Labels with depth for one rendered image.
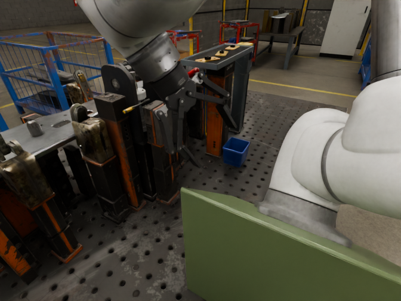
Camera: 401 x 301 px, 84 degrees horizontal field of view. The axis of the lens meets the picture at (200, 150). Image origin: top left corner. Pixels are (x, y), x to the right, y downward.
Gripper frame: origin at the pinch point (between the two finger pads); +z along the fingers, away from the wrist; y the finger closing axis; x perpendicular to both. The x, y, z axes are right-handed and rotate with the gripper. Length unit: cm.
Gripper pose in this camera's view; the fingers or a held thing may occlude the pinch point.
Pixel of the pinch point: (213, 142)
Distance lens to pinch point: 54.9
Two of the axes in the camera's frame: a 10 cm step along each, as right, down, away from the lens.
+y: 6.6, -7.1, 2.6
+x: -5.5, -2.1, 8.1
